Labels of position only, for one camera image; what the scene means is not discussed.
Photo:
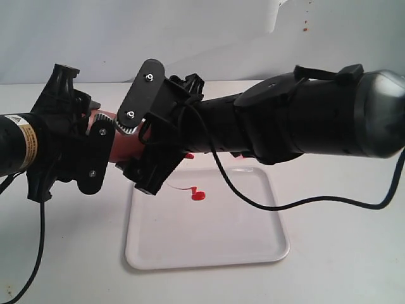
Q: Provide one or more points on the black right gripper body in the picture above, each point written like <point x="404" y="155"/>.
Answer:
<point x="160" y="134"/>

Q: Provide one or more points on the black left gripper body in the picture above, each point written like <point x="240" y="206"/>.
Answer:
<point x="62" y="115"/>

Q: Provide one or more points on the red sauce squeeze bottle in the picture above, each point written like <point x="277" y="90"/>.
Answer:
<point x="124" y="147"/>

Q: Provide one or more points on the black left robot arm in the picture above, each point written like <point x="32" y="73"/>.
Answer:
<point x="19" y="145"/>

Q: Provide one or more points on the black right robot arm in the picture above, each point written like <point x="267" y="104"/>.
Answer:
<point x="307" y="111"/>

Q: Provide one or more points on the small red table stain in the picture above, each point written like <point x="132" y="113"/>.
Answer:
<point x="240" y="156"/>

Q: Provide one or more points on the red sauce blob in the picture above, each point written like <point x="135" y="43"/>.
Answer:
<point x="195" y="193"/>

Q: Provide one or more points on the white rectangular plastic tray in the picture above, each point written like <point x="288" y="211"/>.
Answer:
<point x="170" y="231"/>

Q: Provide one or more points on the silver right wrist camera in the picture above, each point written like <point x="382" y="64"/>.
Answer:
<point x="140" y="98"/>

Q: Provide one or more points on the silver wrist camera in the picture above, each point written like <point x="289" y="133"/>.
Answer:
<point x="140" y="98"/>
<point x="94" y="155"/>

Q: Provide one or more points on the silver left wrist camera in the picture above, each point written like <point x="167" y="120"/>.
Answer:
<point x="94" y="155"/>

